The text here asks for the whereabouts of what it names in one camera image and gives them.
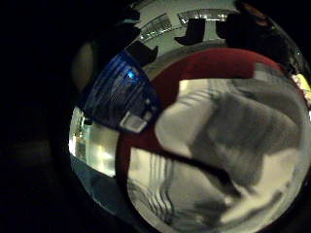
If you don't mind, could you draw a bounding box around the yellow object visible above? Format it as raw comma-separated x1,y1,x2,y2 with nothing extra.
291,72,311,100

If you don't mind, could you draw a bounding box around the black chair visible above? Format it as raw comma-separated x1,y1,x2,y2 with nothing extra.
174,17,207,47
215,18,235,41
124,40,159,68

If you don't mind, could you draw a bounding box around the the person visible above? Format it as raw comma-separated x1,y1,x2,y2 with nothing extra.
226,0,307,76

